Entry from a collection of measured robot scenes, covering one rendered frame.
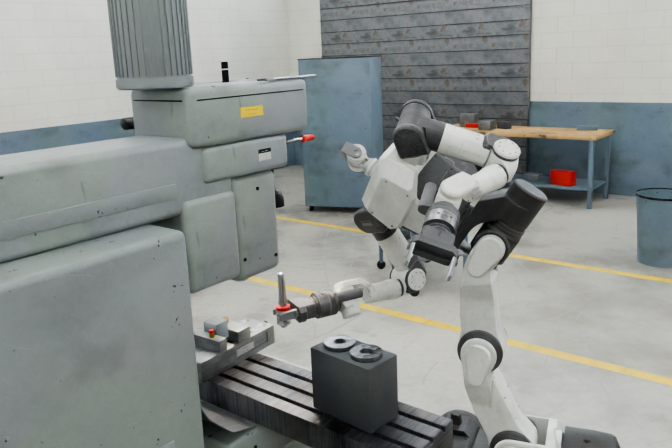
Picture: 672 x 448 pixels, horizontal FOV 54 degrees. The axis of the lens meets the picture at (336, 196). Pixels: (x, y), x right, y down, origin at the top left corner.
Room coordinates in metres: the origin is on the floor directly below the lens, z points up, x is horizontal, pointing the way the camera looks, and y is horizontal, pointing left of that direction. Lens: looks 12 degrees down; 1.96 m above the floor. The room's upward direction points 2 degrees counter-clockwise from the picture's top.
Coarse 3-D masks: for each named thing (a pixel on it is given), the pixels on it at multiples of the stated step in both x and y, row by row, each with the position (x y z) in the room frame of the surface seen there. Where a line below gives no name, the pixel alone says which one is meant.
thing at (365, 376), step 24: (336, 336) 1.77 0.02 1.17; (312, 360) 1.73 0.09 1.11; (336, 360) 1.66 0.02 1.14; (360, 360) 1.62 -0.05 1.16; (384, 360) 1.63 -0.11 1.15; (312, 384) 1.73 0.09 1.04; (336, 384) 1.66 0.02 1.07; (360, 384) 1.60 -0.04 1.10; (384, 384) 1.62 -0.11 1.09; (336, 408) 1.67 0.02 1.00; (360, 408) 1.60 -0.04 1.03; (384, 408) 1.62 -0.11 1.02
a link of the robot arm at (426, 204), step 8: (432, 184) 1.75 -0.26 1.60; (424, 192) 1.73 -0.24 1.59; (432, 192) 1.73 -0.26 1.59; (424, 200) 1.70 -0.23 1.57; (432, 200) 1.71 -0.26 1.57; (440, 200) 1.69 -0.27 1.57; (448, 200) 1.68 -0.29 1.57; (424, 208) 1.68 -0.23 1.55; (432, 208) 1.66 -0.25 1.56; (448, 208) 1.64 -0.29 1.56; (456, 208) 1.66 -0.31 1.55; (456, 216) 1.64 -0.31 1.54
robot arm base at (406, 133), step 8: (424, 104) 2.00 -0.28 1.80; (432, 112) 2.01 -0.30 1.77; (400, 128) 1.90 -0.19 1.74; (408, 128) 1.89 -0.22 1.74; (416, 128) 1.89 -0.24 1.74; (392, 136) 1.93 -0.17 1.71; (400, 136) 1.91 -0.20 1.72; (408, 136) 1.91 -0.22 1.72; (416, 136) 1.90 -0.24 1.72; (424, 136) 1.90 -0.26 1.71; (400, 144) 1.93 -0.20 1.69; (408, 144) 1.92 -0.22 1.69; (416, 144) 1.91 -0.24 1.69; (424, 144) 1.90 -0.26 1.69; (400, 152) 1.94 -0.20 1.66; (408, 152) 1.94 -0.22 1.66; (416, 152) 1.93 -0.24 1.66; (424, 152) 1.92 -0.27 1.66
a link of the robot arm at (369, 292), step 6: (342, 282) 2.14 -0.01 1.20; (348, 282) 2.14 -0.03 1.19; (354, 282) 2.15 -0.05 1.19; (360, 282) 2.16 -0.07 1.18; (366, 282) 2.17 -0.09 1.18; (336, 288) 2.14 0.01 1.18; (354, 288) 2.19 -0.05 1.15; (366, 288) 2.16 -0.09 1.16; (372, 288) 2.16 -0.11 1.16; (366, 294) 2.17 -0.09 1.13; (372, 294) 2.15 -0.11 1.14; (366, 300) 2.17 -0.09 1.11; (372, 300) 2.15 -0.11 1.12
